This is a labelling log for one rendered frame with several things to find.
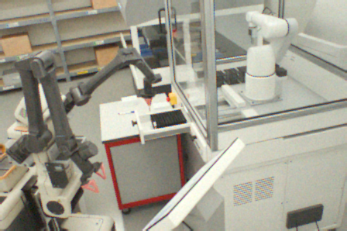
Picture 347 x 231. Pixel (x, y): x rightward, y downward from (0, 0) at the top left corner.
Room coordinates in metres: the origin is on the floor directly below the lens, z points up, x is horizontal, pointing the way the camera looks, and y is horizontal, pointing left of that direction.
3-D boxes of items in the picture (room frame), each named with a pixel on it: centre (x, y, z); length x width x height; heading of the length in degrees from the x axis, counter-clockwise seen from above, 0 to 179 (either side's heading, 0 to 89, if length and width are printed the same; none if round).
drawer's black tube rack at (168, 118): (1.98, 0.06, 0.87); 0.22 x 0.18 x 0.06; 100
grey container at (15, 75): (5.23, 2.55, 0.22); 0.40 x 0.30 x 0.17; 108
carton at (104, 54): (5.71, 1.10, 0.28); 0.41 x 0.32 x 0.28; 108
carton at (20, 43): (5.28, 2.41, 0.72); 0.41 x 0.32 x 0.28; 108
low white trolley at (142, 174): (2.35, 0.31, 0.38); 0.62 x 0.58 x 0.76; 10
